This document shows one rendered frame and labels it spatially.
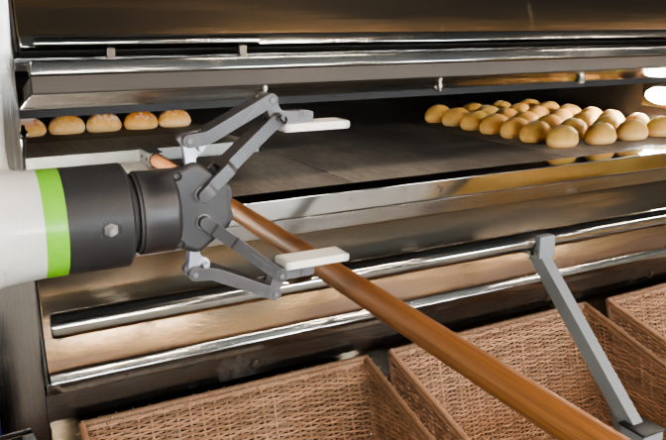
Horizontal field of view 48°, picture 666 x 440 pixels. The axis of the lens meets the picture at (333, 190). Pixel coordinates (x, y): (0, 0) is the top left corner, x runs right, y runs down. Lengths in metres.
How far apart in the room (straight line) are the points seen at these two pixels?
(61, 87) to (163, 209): 0.44
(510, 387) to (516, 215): 1.08
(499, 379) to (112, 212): 0.35
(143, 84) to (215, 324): 0.47
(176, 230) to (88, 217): 0.08
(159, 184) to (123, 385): 0.74
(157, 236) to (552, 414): 0.35
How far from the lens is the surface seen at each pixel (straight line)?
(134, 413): 1.35
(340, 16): 1.35
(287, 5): 1.31
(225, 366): 1.41
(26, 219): 0.63
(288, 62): 1.16
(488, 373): 0.67
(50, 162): 1.72
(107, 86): 1.07
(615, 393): 1.15
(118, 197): 0.64
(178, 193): 0.66
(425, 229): 1.55
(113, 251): 0.65
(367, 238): 1.48
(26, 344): 1.30
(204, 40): 1.16
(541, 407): 0.63
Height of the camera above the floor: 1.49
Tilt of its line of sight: 13 degrees down
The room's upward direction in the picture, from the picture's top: straight up
